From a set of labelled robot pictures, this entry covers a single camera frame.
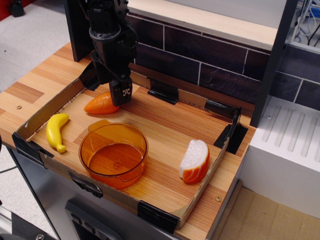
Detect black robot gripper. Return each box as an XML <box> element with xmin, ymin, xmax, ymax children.
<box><xmin>89</xmin><ymin>23</ymin><xmax>138</xmax><ymax>107</ymax></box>

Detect orange plastic toy carrot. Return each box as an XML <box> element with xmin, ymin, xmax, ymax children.
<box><xmin>84</xmin><ymin>91</ymin><xmax>120</xmax><ymax>114</ymax></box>

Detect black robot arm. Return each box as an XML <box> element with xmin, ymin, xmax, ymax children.
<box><xmin>79</xmin><ymin>0</ymin><xmax>138</xmax><ymax>107</ymax></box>

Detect transparent orange plastic pot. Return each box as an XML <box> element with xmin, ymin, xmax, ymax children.
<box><xmin>78</xmin><ymin>120</ymin><xmax>149</xmax><ymax>190</ymax></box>

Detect taped cardboard fence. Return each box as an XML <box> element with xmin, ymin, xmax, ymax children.
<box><xmin>12</xmin><ymin>56</ymin><xmax>255</xmax><ymax>240</ymax></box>

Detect yellow plastic toy banana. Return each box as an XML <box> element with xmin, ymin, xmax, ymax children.
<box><xmin>46</xmin><ymin>113</ymin><xmax>69</xmax><ymax>153</ymax></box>

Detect white orange toy sushi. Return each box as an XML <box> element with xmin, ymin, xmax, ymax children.
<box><xmin>179</xmin><ymin>139</ymin><xmax>210</xmax><ymax>183</ymax></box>

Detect light wooden shelf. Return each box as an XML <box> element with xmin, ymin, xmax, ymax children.
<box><xmin>128</xmin><ymin>0</ymin><xmax>278</xmax><ymax>51</ymax></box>

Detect black toy oven front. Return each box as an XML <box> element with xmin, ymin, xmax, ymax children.
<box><xmin>65</xmin><ymin>198</ymin><xmax>128</xmax><ymax>240</ymax></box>

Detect white toy sink drainboard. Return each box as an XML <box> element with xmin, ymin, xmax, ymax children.
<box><xmin>240</xmin><ymin>97</ymin><xmax>320</xmax><ymax>218</ymax></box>

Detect dark grey left post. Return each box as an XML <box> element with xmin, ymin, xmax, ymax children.
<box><xmin>63</xmin><ymin>0</ymin><xmax>94</xmax><ymax>62</ymax></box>

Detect dark grey post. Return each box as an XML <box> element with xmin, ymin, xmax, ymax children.
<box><xmin>63</xmin><ymin>0</ymin><xmax>94</xmax><ymax>62</ymax></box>
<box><xmin>250</xmin><ymin>0</ymin><xmax>298</xmax><ymax>128</ymax></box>

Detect dark grey right post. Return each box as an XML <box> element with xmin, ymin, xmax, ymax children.
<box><xmin>250</xmin><ymin>0</ymin><xmax>298</xmax><ymax>128</ymax></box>

